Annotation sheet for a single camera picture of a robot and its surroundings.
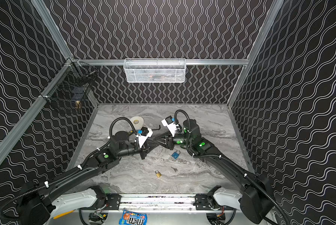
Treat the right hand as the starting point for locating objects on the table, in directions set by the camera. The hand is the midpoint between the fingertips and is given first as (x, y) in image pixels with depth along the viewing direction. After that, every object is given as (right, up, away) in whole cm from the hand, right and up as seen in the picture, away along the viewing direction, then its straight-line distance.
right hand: (155, 139), depth 69 cm
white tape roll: (-17, +8, +40) cm, 44 cm away
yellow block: (-39, -31, -8) cm, 51 cm away
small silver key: (+10, -21, +17) cm, 29 cm away
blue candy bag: (-12, -39, 0) cm, 40 cm away
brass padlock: (0, -23, +15) cm, 27 cm away
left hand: (+3, -2, -2) cm, 4 cm away
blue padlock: (+11, -13, +23) cm, 29 cm away
